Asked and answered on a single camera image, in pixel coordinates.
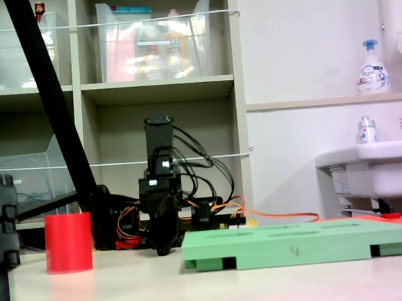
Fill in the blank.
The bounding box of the clear plastic file box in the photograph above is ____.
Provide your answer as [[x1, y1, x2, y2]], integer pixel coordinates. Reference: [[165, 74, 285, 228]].
[[0, 132, 84, 226]]

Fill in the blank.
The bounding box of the thin black wire pair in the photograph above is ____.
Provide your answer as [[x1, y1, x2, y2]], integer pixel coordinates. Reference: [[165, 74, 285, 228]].
[[170, 120, 237, 212]]

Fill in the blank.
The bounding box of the red base mount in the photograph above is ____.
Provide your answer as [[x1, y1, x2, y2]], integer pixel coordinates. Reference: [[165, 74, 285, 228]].
[[115, 233, 145, 251]]

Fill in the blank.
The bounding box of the orange servo wire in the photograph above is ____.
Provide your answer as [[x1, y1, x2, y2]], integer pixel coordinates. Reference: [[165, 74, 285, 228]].
[[114, 204, 146, 241]]

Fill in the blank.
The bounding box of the brown bottle red cap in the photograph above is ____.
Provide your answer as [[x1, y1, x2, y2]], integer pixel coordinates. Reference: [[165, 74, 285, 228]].
[[33, 0, 47, 24]]

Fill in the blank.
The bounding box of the beige shelf unit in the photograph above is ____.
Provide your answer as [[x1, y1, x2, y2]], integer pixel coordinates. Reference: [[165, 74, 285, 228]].
[[0, 0, 257, 258]]

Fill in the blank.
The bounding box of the large clear plastic bin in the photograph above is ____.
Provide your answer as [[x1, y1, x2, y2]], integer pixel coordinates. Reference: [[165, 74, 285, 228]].
[[94, 0, 217, 85]]

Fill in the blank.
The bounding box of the green shape sorter board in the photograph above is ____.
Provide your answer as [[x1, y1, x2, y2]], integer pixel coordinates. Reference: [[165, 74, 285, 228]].
[[180, 213, 402, 275]]

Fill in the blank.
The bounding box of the pink capped bottle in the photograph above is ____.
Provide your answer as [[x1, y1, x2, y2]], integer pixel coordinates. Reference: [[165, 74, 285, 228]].
[[165, 7, 182, 22]]

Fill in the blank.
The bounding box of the long orange wire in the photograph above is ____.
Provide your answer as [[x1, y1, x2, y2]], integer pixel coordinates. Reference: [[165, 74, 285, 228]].
[[210, 189, 321, 231]]

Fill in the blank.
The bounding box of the red cylinder block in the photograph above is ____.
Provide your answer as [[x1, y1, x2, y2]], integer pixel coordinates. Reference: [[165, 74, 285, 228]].
[[42, 211, 96, 275]]

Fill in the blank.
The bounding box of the small clear bottle blue label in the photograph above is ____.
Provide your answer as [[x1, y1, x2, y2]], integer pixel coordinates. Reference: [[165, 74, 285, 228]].
[[355, 115, 378, 145]]

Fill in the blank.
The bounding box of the white sink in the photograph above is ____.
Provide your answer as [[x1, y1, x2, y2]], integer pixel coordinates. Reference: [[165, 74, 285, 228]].
[[314, 140, 402, 220]]

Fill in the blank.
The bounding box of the yellow package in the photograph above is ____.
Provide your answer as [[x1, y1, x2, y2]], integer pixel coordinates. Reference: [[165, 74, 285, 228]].
[[162, 32, 192, 79]]

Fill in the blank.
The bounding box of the black tripod with smooth legs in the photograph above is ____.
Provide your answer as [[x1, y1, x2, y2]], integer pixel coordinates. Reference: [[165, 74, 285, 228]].
[[1, 0, 126, 258]]

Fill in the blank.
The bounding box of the pink packet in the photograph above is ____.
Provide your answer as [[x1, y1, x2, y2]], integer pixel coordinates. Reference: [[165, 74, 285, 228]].
[[102, 24, 140, 84]]

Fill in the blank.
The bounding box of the white pump soap bottle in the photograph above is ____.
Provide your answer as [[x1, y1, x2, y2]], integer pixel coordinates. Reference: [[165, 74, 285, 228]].
[[353, 37, 392, 97]]

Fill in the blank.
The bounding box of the small circuit board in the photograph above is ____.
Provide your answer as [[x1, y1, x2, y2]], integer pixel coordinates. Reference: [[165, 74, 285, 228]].
[[218, 211, 259, 232]]

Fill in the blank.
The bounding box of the blue edged plastic bag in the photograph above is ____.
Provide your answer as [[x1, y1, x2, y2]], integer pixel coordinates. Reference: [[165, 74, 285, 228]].
[[111, 3, 153, 24]]

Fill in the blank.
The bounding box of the white cord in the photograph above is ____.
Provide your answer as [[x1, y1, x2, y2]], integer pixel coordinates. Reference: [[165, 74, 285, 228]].
[[0, 146, 255, 176], [0, 7, 241, 35]]

